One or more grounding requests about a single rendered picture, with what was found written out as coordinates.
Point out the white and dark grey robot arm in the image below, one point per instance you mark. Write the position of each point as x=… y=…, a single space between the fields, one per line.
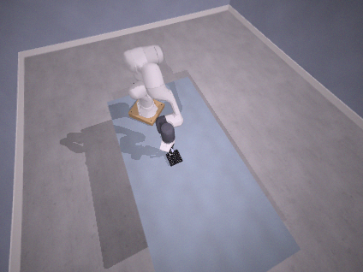
x=150 y=85

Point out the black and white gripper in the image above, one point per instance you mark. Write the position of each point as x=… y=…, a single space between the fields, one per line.
x=171 y=151

